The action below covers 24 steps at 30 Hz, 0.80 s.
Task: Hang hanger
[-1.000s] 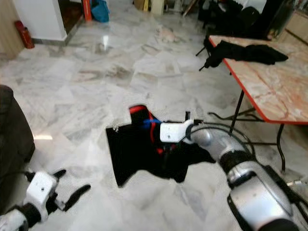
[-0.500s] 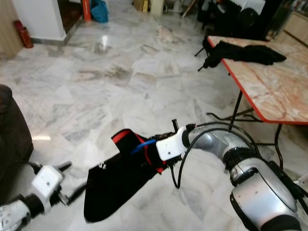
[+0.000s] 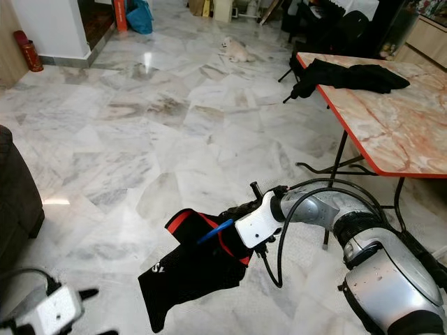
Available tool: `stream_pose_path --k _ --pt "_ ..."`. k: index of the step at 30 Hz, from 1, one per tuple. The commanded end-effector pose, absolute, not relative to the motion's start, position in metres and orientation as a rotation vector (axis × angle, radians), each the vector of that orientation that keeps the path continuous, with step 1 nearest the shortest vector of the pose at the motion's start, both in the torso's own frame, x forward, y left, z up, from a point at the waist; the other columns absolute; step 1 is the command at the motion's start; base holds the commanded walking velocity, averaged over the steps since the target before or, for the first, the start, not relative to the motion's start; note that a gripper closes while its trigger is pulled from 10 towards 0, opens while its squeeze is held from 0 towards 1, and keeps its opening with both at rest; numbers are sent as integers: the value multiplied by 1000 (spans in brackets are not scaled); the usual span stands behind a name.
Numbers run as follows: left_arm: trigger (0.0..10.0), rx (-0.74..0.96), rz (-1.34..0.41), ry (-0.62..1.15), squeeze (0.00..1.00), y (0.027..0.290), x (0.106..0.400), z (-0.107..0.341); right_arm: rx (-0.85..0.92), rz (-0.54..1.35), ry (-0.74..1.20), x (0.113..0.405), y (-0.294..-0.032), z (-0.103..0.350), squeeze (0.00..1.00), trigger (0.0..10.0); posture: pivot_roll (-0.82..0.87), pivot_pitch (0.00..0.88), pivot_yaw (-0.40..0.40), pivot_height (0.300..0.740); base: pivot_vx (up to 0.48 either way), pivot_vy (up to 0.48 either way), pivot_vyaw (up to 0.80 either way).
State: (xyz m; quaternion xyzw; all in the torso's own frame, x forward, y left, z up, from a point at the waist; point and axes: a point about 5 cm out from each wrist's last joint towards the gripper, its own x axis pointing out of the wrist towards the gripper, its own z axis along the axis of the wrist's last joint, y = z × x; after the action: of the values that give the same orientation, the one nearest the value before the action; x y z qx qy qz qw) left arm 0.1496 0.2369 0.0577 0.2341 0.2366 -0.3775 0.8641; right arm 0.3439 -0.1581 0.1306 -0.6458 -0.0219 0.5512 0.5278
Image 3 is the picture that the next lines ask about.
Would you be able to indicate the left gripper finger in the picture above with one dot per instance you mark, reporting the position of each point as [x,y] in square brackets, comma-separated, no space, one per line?
[88,294]
[108,332]

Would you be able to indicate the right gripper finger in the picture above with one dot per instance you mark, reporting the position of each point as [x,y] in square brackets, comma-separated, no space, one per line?
[237,211]

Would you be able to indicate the blue plastic hanger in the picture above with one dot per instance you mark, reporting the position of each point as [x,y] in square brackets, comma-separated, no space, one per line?
[216,230]

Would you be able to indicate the black garment with red trim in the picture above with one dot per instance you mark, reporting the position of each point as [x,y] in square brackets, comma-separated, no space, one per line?
[188,279]

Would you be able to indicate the plain black garment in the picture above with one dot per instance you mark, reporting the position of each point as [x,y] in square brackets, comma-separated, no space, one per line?
[349,77]

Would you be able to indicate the dark grey fabric sofa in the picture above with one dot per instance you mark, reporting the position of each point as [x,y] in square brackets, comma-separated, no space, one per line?
[17,202]

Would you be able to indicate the small cream dog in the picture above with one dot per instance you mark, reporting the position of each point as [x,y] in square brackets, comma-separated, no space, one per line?
[235,50]

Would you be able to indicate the black chair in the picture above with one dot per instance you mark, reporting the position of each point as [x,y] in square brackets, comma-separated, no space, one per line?
[328,24]

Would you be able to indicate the beige plastic bin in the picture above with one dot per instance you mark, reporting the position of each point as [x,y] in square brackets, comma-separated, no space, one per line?
[223,10]

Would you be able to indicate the small brown plush toy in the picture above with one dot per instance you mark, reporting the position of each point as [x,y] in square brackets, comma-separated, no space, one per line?
[385,49]

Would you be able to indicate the blue bag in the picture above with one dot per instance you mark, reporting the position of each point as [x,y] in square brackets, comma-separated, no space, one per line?
[140,19]

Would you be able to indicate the black glass display cabinet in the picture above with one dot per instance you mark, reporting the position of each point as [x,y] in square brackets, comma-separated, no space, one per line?
[394,21]

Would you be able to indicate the tall orange red box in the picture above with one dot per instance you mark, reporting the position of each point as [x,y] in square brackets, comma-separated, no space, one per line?
[119,15]

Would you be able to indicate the light wooden cabinet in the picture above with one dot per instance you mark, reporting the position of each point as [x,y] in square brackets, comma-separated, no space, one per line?
[426,38]

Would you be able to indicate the dark red cylinder canister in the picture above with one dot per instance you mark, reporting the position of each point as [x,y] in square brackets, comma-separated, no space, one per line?
[29,52]

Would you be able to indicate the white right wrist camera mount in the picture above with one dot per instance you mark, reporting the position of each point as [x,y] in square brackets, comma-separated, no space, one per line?
[258,223]

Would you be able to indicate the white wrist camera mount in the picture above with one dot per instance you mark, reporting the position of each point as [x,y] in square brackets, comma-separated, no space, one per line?
[59,310]
[258,223]

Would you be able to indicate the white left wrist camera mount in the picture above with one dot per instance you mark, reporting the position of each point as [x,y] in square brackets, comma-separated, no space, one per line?
[59,310]

